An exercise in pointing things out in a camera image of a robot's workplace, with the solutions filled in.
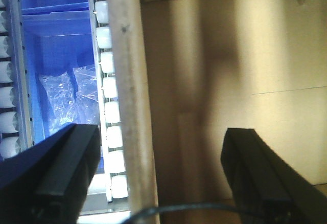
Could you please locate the outer white roller track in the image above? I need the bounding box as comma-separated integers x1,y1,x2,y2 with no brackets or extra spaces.
1,0,34,161

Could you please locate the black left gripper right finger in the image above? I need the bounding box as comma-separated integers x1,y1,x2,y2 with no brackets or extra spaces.
221,128,326,223

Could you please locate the clear plastic bag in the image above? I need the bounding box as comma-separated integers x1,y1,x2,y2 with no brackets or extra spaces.
39,72,78,135
73,65,100,125

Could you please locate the blue plastic bin left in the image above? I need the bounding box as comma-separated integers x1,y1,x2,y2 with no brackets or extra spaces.
17,0,105,176

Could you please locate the roller track left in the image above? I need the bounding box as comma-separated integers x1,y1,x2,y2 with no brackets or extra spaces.
88,0,128,203

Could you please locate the brown EcoFlow cardboard box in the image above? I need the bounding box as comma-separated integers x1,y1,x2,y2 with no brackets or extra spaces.
107,0,326,213

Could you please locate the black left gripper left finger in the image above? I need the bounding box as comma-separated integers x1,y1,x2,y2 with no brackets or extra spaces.
1,124,101,223

